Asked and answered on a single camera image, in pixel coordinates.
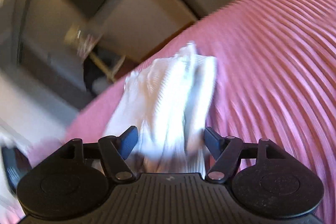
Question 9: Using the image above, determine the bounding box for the white ribbed knit sweater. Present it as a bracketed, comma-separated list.
[104, 42, 217, 177]

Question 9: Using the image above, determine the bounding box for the yellow-legged side table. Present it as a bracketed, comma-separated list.
[83, 44, 126, 84]

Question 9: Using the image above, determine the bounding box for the wrapped flower bouquet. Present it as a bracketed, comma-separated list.
[64, 24, 86, 49]

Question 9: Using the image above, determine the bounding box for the pink corduroy bed blanket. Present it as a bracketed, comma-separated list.
[0, 0, 336, 224]

